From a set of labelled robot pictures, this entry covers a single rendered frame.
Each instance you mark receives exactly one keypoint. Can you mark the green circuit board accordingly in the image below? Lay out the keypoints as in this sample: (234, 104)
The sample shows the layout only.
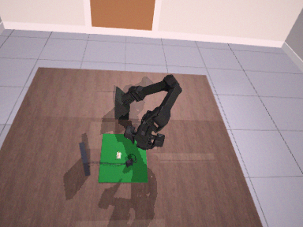
(116, 149)

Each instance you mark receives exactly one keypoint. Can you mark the dark grey cooling fan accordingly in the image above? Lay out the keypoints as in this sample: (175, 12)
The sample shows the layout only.
(84, 159)

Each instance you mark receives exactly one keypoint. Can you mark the black fan cable with plug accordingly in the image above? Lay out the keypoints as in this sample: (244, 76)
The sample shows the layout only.
(128, 163)

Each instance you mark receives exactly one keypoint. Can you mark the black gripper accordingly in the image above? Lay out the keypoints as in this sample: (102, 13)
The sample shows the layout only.
(130, 133)

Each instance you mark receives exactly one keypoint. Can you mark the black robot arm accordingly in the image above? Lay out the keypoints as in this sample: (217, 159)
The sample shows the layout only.
(160, 115)

